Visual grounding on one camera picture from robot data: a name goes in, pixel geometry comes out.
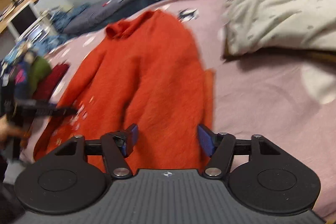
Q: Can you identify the white monitor machine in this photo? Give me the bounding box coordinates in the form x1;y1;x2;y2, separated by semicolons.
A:
6;1;58;42

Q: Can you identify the cream dotted cloth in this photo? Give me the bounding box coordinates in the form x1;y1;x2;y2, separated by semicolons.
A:
223;0;335;56

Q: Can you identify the pink dotted bed sheet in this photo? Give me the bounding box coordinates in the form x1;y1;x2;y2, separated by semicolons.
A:
19;0;336;222

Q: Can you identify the orange knit sweater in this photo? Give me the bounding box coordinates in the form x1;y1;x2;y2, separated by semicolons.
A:
33;10;214;171

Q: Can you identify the dark grey massage bed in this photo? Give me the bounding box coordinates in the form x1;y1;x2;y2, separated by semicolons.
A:
51;0;163;37

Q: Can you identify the pile of colourful clothes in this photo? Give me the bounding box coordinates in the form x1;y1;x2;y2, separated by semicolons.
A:
1;36;67;100

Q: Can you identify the dark red garment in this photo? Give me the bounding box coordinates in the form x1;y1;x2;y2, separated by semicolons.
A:
32;63;70;102

